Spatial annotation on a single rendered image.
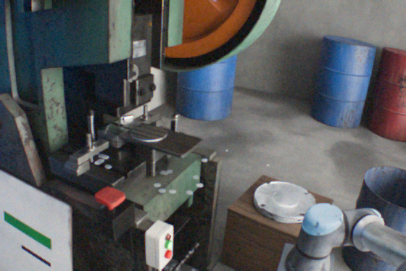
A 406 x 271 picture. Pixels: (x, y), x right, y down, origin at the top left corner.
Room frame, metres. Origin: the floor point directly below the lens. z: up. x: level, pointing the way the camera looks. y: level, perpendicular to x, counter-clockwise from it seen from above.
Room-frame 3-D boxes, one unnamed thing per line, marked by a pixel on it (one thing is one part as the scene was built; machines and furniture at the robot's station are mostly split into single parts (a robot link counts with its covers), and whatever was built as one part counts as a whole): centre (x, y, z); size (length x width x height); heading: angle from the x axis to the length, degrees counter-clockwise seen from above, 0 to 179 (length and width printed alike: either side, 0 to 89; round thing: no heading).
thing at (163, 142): (1.04, 0.13, 0.72); 0.25 x 0.14 x 0.14; 65
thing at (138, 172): (1.11, 0.29, 0.68); 0.45 x 0.30 x 0.06; 155
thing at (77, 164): (0.96, 0.36, 0.76); 0.17 x 0.06 x 0.10; 155
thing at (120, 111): (1.11, 0.29, 0.86); 0.20 x 0.16 x 0.05; 155
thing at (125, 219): (0.73, 0.21, 0.62); 0.10 x 0.06 x 0.20; 155
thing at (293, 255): (0.80, -0.39, 0.50); 0.15 x 0.15 x 0.10
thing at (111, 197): (0.71, 0.22, 0.72); 0.07 x 0.06 x 0.08; 65
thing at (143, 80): (1.09, 0.25, 1.04); 0.17 x 0.15 x 0.30; 65
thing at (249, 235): (1.31, -0.42, 0.18); 0.40 x 0.38 x 0.35; 58
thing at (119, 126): (1.11, 0.28, 0.76); 0.15 x 0.09 x 0.05; 155
